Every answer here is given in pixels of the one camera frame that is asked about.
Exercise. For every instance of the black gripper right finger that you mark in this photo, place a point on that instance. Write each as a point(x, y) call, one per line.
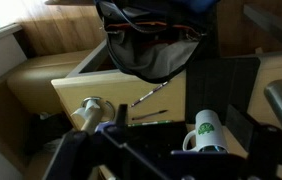
point(241, 130)

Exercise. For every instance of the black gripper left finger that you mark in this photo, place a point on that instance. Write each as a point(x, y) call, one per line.
point(121, 115)

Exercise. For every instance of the green pen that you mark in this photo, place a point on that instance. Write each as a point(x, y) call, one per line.
point(147, 123)

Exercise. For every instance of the paper towel holder with tube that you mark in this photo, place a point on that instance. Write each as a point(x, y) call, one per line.
point(92, 116)

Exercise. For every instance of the white mug with green logo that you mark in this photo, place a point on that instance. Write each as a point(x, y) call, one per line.
point(207, 133)

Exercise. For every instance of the black mat beside tumbler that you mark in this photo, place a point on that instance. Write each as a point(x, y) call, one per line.
point(214, 86)

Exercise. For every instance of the black and grey backpack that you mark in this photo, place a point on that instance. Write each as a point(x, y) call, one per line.
point(154, 56)

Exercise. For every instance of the beige cushioned bench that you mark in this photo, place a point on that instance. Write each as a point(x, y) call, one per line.
point(41, 76)

